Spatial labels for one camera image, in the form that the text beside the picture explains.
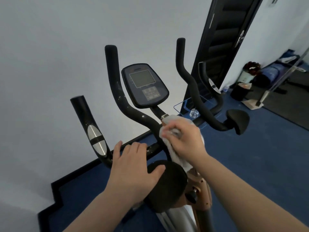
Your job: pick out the blue cloth pile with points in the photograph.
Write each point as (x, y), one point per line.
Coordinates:
(289, 56)

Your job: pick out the person's right forearm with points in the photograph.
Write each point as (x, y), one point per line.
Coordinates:
(246, 198)

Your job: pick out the dark red flower bouquet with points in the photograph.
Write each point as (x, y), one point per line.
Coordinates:
(252, 67)

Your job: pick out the black door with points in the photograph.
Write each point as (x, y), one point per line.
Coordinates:
(222, 41)

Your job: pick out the black floor mat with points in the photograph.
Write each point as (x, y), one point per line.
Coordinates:
(289, 106)

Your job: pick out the clear blue acrylic side table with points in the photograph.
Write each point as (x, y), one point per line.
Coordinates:
(179, 106)

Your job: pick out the person's right hand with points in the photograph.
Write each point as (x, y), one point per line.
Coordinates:
(188, 142)

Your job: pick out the person's left hand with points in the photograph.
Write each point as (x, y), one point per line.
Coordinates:
(130, 171)

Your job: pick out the grey cleaning cloth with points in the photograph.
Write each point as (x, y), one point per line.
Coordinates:
(172, 152)

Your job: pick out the blue rolled mat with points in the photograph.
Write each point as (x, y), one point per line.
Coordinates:
(271, 72)

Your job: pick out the pale green vase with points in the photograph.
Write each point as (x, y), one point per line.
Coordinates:
(245, 77)

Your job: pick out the clear spray bottle black nozzle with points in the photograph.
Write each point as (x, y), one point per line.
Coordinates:
(194, 114)

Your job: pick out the small clear water bottle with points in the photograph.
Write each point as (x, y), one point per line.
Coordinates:
(225, 89)

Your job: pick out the black waste bin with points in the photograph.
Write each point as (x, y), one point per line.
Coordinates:
(240, 92)

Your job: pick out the white wall switch plate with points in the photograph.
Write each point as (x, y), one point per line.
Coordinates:
(274, 1)

